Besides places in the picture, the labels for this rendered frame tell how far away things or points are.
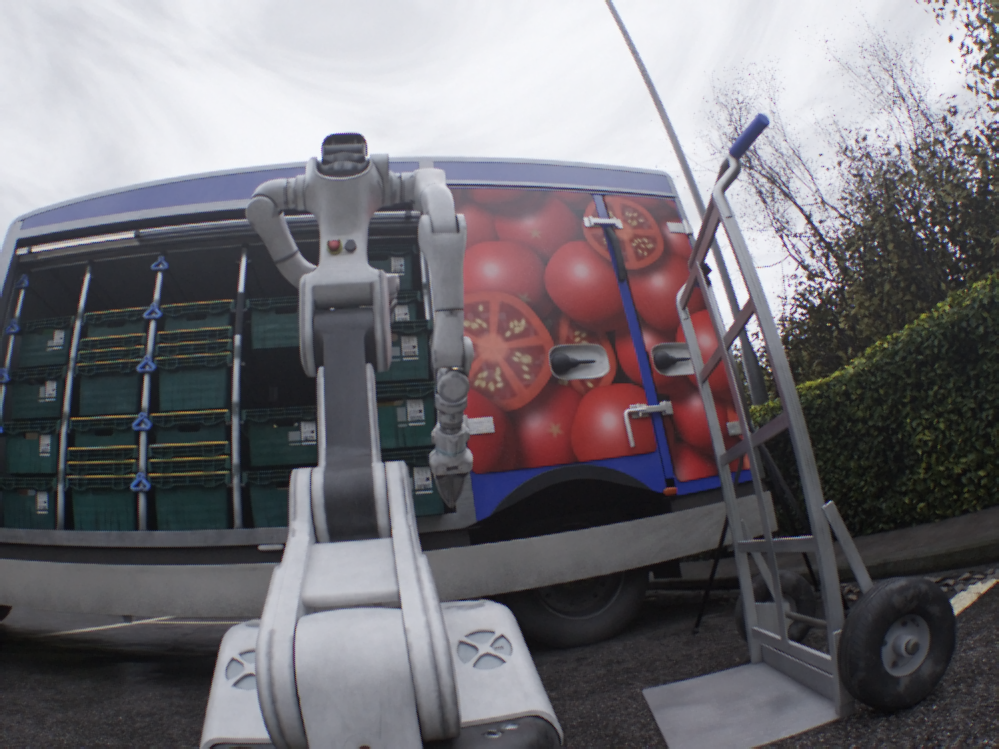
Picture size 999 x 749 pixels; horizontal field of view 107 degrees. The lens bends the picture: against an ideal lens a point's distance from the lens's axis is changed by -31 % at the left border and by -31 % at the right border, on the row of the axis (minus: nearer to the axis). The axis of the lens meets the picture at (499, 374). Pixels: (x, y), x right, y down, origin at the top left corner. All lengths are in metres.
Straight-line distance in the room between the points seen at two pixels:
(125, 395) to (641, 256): 2.67
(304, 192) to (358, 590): 1.01
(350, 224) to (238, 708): 1.07
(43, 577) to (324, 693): 2.04
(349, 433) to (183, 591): 1.34
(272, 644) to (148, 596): 1.65
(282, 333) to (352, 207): 1.28
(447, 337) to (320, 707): 0.76
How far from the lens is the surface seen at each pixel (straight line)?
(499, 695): 0.85
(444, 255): 1.13
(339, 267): 1.29
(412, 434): 2.06
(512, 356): 2.34
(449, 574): 2.11
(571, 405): 2.34
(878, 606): 1.01
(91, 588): 2.44
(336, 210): 1.36
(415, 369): 2.15
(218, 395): 2.50
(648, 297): 2.75
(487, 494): 2.16
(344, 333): 1.19
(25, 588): 2.65
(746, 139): 1.28
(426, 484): 2.02
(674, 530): 2.44
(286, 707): 0.68
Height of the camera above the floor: 0.45
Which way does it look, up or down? 19 degrees up
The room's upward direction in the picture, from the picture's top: 9 degrees counter-clockwise
